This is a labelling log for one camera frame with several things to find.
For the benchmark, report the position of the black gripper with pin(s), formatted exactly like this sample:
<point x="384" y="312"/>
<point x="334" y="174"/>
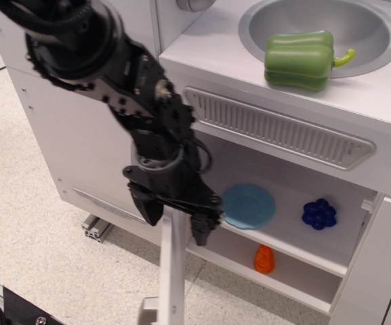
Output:
<point x="154" y="184"/>

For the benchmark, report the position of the white cabinet door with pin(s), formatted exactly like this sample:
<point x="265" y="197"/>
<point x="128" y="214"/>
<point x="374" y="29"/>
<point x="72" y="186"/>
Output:
<point x="172" y="267"/>
<point x="365" y="297"/>

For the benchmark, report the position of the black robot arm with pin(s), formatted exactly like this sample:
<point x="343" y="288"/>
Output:
<point x="81" y="46"/>

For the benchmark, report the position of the white toy kitchen cabinet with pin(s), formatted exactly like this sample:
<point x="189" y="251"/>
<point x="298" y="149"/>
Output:
<point x="299" y="145"/>

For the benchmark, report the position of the light blue toy plate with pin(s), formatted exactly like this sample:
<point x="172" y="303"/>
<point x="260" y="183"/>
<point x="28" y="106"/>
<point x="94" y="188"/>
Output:
<point x="247" y="206"/>

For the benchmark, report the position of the aluminium extrusion foot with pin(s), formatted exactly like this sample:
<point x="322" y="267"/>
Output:
<point x="96" y="228"/>

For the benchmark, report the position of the orange toy carrot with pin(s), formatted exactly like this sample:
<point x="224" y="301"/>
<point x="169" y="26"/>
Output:
<point x="264" y="260"/>

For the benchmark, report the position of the blue toy grapes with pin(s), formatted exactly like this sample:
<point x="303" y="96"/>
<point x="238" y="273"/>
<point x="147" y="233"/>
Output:
<point x="319" y="214"/>

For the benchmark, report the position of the green toy bell pepper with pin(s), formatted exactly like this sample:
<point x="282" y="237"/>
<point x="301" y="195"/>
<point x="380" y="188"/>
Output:
<point x="303" y="60"/>

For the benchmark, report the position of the grey cabinet door handle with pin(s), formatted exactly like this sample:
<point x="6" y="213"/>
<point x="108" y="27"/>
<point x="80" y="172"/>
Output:
<point x="147" y="313"/>

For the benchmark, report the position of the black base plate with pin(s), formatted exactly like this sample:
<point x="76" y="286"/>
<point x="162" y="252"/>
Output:
<point x="17" y="310"/>

